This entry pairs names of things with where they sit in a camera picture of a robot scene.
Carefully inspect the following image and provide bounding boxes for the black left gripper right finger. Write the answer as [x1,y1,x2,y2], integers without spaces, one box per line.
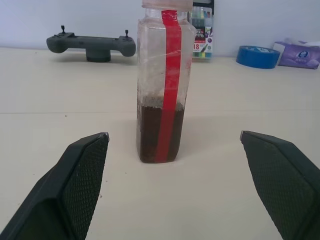
[239,129,320,240]

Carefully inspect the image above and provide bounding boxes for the purple tissue pack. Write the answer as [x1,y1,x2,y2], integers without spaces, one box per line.
[271,37,320,70]

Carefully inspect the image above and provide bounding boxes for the clear bottle with red tape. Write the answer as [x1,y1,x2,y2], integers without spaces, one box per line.
[135,0,196,164]

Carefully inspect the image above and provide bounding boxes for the marker pen box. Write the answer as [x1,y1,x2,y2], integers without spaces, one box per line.
[191,0,215,61]

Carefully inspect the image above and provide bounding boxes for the grey remote controller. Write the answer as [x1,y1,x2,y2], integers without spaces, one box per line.
[45,24,137,63]

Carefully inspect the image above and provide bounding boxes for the blue tape roll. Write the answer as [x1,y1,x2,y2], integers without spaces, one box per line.
[235,45,281,70]

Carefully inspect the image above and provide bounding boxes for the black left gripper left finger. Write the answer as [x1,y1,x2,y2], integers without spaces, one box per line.
[0,131,111,240]

